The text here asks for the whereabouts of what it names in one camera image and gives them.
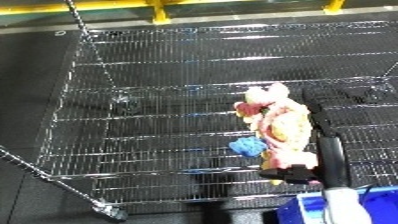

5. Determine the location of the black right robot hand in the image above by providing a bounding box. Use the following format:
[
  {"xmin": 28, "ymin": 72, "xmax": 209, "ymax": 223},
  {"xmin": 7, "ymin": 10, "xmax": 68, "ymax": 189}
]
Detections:
[{"xmin": 257, "ymin": 87, "xmax": 354, "ymax": 190}]

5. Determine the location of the pink soft toy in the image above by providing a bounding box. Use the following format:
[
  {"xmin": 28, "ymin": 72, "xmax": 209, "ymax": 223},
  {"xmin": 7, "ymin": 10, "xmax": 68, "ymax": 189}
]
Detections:
[{"xmin": 227, "ymin": 82, "xmax": 322, "ymax": 186}]

